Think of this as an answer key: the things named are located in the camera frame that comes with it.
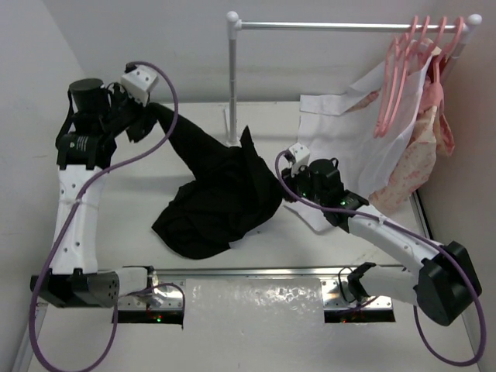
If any black shirt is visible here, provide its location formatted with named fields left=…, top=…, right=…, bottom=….
left=143, top=103, right=286, bottom=260

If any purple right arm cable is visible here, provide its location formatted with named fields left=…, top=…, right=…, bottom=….
left=274, top=150, right=488, bottom=367

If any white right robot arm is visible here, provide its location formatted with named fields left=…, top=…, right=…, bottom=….
left=277, top=151, right=482, bottom=326

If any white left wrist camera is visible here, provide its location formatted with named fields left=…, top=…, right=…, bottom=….
left=119, top=65, right=159, bottom=106

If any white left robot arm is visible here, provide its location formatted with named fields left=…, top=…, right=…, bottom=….
left=30, top=77, right=158, bottom=308

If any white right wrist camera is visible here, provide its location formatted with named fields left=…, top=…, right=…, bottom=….
left=284, top=142, right=310, bottom=176

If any white metal clothes rack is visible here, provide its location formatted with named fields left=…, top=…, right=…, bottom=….
left=226, top=11, right=483, bottom=145

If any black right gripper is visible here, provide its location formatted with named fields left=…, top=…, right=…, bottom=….
left=274, top=160, right=326, bottom=206

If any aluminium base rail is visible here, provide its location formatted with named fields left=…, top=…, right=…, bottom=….
left=33, top=191, right=458, bottom=325

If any white foil cover sheet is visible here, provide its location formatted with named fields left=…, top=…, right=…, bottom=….
left=184, top=277, right=324, bottom=330

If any white shirt on hanger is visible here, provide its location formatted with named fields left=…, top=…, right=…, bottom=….
left=284, top=38, right=435, bottom=236

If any pink floral garment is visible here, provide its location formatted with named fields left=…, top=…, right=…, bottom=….
left=369, top=56, right=455, bottom=213

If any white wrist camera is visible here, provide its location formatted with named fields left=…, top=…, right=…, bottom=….
left=284, top=142, right=310, bottom=176
left=119, top=65, right=159, bottom=106

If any pink hanger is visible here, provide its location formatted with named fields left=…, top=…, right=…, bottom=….
left=426, top=16, right=447, bottom=83
left=374, top=16, right=430, bottom=138
left=432, top=16, right=465, bottom=84
left=374, top=16, right=419, bottom=138

